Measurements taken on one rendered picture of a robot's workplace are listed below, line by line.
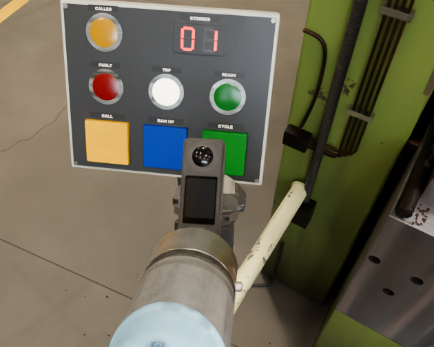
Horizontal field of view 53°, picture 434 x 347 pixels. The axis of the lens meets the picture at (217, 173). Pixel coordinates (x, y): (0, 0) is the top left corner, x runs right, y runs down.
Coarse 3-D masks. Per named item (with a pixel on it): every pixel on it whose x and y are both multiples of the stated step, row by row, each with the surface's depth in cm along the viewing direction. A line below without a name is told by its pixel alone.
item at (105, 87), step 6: (96, 78) 71; (102, 78) 71; (108, 78) 71; (114, 78) 71; (96, 84) 71; (102, 84) 71; (108, 84) 71; (114, 84) 71; (96, 90) 72; (102, 90) 72; (108, 90) 72; (114, 90) 71; (102, 96) 72; (108, 96) 72; (114, 96) 72
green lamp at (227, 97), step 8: (216, 88) 70; (224, 88) 69; (232, 88) 69; (216, 96) 70; (224, 96) 70; (232, 96) 70; (240, 96) 70; (216, 104) 71; (224, 104) 70; (232, 104) 70
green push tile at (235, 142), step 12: (204, 132) 72; (216, 132) 72; (228, 132) 72; (240, 132) 72; (228, 144) 72; (240, 144) 72; (228, 156) 73; (240, 156) 73; (228, 168) 74; (240, 168) 74
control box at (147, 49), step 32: (64, 0) 67; (96, 0) 71; (64, 32) 69; (128, 32) 68; (160, 32) 68; (224, 32) 66; (256, 32) 66; (96, 64) 70; (128, 64) 70; (160, 64) 69; (192, 64) 69; (224, 64) 68; (256, 64) 68; (96, 96) 72; (128, 96) 72; (192, 96) 71; (256, 96) 70; (192, 128) 73; (224, 128) 72; (256, 128) 72; (256, 160) 74
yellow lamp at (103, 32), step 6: (102, 18) 67; (96, 24) 68; (102, 24) 68; (108, 24) 68; (90, 30) 68; (96, 30) 68; (102, 30) 68; (108, 30) 68; (114, 30) 68; (96, 36) 68; (102, 36) 68; (108, 36) 68; (114, 36) 68; (96, 42) 69; (102, 42) 69; (108, 42) 69; (114, 42) 69
